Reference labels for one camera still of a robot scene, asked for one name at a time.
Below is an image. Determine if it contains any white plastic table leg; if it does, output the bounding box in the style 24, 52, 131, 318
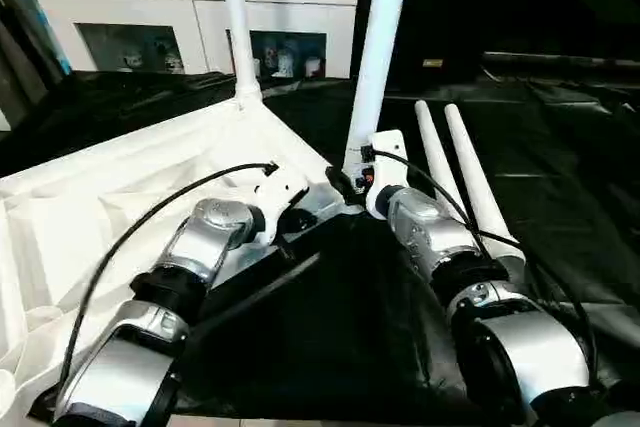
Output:
218, 0, 262, 104
413, 99, 467, 221
341, 0, 417, 184
442, 103, 527, 274

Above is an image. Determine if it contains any white plastic table top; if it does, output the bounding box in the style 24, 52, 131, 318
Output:
0, 98, 347, 398

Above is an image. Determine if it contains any black mat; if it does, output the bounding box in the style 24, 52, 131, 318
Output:
0, 69, 640, 421

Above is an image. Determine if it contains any white cabinet with glass doors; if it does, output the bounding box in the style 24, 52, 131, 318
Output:
31, 0, 360, 80

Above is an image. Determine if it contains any grey curtain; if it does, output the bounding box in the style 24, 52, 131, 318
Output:
0, 0, 67, 134

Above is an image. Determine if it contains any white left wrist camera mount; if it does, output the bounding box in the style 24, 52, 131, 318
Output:
251, 168, 312, 249

